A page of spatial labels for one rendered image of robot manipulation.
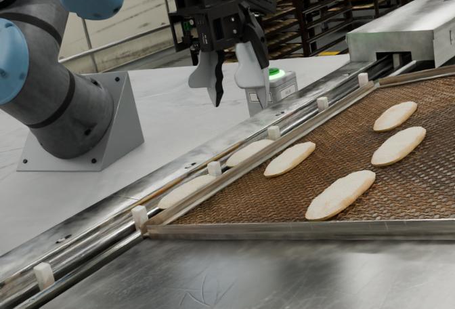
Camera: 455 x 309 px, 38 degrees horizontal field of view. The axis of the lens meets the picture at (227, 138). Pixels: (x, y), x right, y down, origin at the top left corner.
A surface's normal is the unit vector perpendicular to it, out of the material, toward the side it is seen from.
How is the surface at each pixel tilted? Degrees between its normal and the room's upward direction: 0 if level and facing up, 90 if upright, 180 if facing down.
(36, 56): 79
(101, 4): 134
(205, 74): 106
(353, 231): 90
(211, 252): 10
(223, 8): 90
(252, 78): 74
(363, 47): 90
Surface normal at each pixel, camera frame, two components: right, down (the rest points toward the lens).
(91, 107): 0.69, -0.07
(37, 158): -0.43, -0.43
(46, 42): 0.84, -0.15
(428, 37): -0.62, 0.35
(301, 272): -0.32, -0.93
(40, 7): 0.61, -0.28
